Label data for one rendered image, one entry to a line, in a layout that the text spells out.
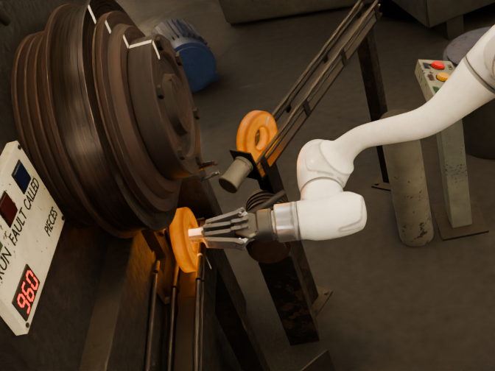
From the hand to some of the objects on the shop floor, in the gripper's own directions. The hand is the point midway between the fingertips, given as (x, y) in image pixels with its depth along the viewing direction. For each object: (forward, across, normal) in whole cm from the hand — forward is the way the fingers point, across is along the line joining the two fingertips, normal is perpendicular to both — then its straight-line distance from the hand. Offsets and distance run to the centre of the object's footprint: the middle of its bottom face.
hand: (189, 235), depth 155 cm
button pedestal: (-79, +64, -68) cm, 122 cm away
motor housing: (-19, +30, -73) cm, 81 cm away
